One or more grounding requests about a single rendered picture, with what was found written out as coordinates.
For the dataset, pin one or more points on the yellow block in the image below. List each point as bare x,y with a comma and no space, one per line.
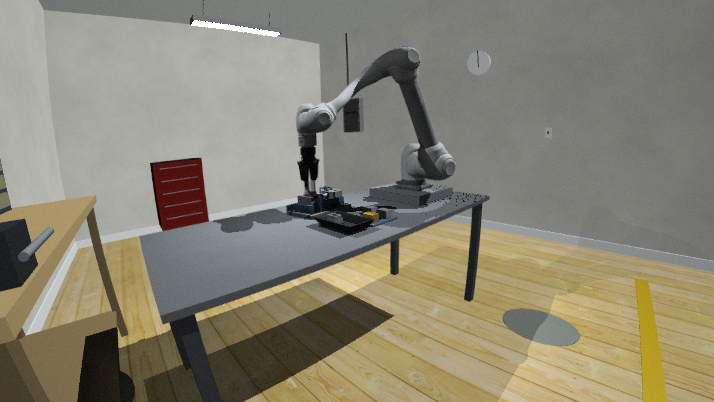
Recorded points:
371,215

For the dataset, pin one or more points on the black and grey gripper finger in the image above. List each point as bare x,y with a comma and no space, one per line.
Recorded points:
303,172
313,169

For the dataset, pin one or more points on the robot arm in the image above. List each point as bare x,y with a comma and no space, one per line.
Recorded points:
431,160

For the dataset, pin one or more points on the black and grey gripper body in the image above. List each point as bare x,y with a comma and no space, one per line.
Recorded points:
307,153

